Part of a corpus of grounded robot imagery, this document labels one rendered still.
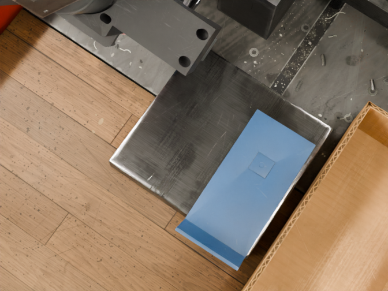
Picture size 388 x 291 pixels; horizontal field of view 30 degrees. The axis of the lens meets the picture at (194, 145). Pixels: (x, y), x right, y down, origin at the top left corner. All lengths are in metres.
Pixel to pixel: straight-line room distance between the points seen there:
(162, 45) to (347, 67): 0.30
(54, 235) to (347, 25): 0.39
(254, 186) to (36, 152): 0.23
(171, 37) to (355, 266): 0.32
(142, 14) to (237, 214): 0.25
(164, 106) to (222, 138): 0.07
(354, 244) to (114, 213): 0.24
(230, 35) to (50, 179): 0.25
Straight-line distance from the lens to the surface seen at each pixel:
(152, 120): 0.74
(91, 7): 0.53
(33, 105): 0.79
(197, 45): 0.56
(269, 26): 0.77
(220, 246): 0.70
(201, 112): 0.75
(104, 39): 0.63
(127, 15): 0.57
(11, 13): 0.81
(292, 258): 0.74
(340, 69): 0.80
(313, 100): 0.78
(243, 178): 0.73
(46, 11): 0.49
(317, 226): 0.75
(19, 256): 0.75
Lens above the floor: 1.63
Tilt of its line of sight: 75 degrees down
